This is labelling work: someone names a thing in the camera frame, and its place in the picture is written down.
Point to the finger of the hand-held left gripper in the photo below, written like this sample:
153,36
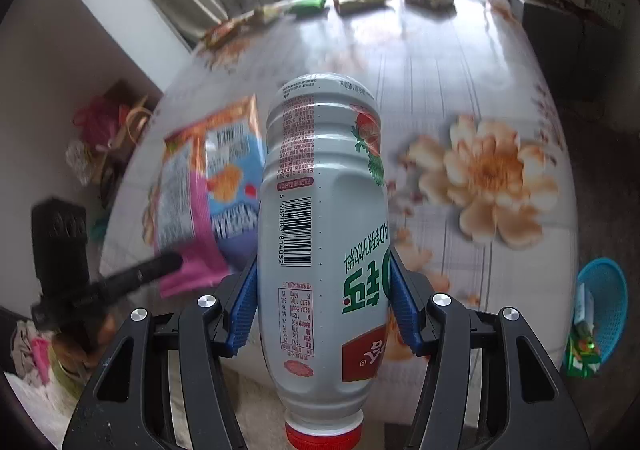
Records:
145,270

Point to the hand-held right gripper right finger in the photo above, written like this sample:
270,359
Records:
405,310

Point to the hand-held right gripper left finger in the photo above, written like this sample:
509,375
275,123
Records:
240,310

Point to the pink and blue snack packet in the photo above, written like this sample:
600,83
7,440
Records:
200,180

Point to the white drink bottle red cap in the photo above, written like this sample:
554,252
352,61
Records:
320,240

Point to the blue plastic basket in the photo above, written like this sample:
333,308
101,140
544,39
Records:
612,310

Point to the heap of colourful cloth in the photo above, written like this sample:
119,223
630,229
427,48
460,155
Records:
30,350

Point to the red mesh bag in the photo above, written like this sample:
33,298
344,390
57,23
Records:
95,118

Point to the cardboard box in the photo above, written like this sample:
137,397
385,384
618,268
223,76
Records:
132,99

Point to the green packet with white print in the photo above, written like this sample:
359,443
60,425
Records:
580,360

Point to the floral bed sheet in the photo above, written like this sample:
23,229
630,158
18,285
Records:
450,79

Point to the red and orange snack packet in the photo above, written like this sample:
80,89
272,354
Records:
225,33

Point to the pale small snack packet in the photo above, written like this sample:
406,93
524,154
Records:
266,14

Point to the dark cabinet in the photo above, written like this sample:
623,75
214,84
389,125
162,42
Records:
575,54

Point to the small green packet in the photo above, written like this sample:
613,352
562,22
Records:
307,5

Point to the white power strip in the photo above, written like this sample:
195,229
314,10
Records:
607,4

